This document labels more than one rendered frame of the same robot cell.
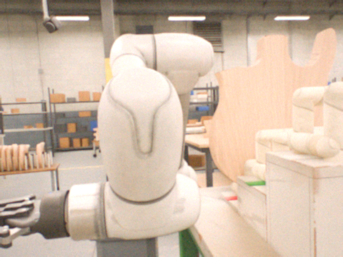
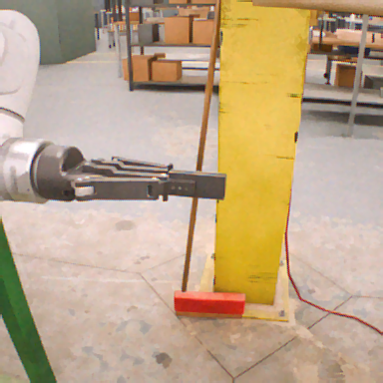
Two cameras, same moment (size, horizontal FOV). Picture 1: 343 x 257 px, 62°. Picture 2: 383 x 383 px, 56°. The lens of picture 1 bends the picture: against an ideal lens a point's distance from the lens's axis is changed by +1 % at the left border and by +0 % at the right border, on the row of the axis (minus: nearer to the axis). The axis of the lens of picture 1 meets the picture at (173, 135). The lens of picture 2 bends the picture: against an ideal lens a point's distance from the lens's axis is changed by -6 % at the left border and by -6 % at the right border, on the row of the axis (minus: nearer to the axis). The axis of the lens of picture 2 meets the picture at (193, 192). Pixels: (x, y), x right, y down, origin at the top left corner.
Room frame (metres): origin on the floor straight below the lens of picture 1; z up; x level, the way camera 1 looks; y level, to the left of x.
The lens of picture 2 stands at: (0.82, 0.50, 1.24)
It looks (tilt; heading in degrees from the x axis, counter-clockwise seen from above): 28 degrees down; 199
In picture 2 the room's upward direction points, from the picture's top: straight up
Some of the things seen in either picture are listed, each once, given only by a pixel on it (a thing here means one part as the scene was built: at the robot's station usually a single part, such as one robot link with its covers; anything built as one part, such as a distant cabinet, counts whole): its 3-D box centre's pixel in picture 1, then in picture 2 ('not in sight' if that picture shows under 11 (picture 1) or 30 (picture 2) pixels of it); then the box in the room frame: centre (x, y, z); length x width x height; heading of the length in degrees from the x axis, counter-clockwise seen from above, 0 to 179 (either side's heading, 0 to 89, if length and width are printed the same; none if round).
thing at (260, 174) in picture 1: (267, 173); not in sight; (0.60, -0.19, 1.04); 0.11 x 0.03 x 0.03; 8
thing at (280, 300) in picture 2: not in sight; (244, 282); (-0.53, 0.30, 0.02); 0.40 x 0.40 x 0.02; 9
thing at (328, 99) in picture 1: (336, 127); not in sight; (0.40, -0.23, 1.15); 0.03 x 0.03 x 0.09
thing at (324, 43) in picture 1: (318, 49); not in sight; (0.78, -0.40, 1.33); 0.07 x 0.04 x 0.10; 97
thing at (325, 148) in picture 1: (312, 144); not in sight; (0.44, -0.21, 1.12); 0.11 x 0.03 x 0.03; 8
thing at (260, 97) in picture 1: (273, 112); not in sight; (0.77, -0.27, 1.17); 0.35 x 0.04 x 0.40; 97
